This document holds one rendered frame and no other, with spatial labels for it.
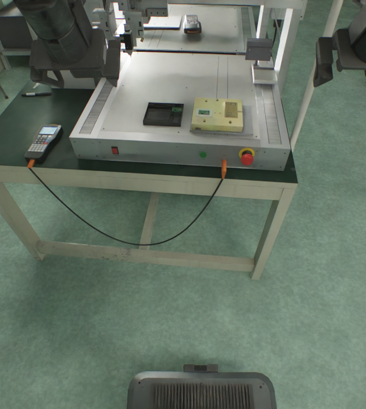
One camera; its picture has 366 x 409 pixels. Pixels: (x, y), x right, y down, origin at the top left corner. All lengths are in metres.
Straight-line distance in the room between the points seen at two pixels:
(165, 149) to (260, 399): 0.91
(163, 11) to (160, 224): 1.14
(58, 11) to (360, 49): 0.41
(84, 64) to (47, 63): 0.06
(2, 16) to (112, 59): 3.17
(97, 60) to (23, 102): 1.10
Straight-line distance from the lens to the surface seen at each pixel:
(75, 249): 1.66
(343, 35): 0.56
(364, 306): 1.81
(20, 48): 3.74
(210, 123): 1.01
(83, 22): 0.50
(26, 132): 1.37
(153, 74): 1.37
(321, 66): 0.55
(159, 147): 1.02
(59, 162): 1.17
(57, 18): 0.45
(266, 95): 1.26
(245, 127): 1.05
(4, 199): 1.50
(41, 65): 0.53
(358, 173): 2.41
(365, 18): 0.53
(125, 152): 1.06
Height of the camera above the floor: 1.48
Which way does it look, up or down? 51 degrees down
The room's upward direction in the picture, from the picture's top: 1 degrees counter-clockwise
